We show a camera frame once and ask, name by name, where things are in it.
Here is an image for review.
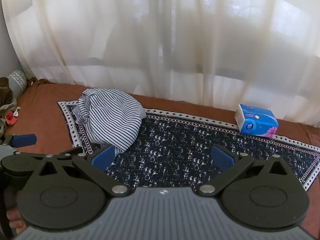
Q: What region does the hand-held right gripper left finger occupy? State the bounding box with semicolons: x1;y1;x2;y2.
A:
32;144;130;195

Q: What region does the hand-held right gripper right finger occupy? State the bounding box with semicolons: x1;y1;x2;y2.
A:
199;144;290;195

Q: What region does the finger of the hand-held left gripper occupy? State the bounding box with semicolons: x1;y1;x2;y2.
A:
2;134;37;148

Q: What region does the black white striped shirt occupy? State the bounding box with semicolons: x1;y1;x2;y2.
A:
72;88;147;153

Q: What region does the person's left hand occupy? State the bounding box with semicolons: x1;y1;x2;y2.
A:
5;192;26;230

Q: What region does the small red object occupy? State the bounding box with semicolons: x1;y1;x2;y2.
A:
5;111;17;126

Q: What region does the grey crumpled cloth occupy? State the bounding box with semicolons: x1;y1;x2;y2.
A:
0;99;18;134

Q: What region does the blue tissue pack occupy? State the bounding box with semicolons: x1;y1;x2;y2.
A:
234;103;279;138

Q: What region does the dark patterned mat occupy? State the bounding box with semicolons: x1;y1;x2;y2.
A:
57;100;320;193

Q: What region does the dark brown bag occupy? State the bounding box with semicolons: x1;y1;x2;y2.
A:
0;77;13;107

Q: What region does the grey patterned pillow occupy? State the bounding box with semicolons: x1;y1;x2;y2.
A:
7;70;28;90

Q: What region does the sheer white curtain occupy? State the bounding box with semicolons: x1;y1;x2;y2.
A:
0;0;320;127

